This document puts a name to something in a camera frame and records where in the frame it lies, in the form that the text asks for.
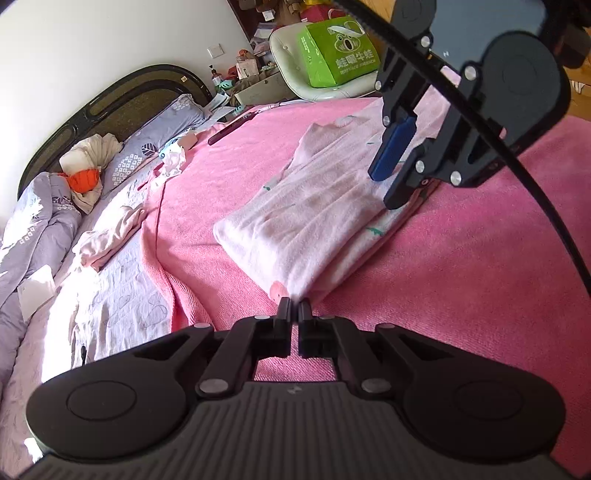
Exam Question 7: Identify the black bed headboard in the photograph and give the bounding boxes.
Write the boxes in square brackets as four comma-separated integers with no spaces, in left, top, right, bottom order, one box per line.
[17,64,212,195]

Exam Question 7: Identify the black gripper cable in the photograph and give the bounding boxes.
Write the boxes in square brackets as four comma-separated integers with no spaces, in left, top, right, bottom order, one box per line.
[331,0,591,296]

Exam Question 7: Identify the light printed bed sheet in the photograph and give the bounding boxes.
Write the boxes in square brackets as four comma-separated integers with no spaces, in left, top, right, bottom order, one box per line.
[1,161,170,476]

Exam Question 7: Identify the crumpled white plastic wrapper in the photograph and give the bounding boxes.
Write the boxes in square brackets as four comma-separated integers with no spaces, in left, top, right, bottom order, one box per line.
[156,138,187,178]

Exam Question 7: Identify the grey purple floral duvet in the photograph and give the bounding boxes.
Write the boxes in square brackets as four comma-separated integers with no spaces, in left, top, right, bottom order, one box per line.
[1,172,81,386]

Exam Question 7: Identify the pink strawberry pajama pants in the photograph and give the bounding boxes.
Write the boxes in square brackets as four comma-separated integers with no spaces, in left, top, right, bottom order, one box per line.
[213,99,439,302]

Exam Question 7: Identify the pink garment on bed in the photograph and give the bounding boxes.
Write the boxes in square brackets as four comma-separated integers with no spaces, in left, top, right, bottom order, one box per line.
[72,204,145,271]

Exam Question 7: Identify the dark phone on bed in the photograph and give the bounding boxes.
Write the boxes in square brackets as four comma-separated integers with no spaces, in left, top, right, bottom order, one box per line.
[207,112,256,146]

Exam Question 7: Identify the white tufted chair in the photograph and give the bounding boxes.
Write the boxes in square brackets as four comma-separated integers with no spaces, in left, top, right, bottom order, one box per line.
[270,23,377,102]

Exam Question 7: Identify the purple patterned pillow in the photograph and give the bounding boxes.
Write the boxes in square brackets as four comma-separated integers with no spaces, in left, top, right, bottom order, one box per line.
[102,94,209,196]

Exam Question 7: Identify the orange and cream clothes pile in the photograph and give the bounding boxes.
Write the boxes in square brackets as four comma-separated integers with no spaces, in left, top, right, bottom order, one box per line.
[59,133,122,214]

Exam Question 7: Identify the cluttered bedside table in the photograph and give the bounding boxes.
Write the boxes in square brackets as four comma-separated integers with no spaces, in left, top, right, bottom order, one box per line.
[209,50,297,107]

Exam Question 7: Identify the green paper bag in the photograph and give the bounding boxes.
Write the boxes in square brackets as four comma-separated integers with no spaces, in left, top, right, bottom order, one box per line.
[298,16,381,88]

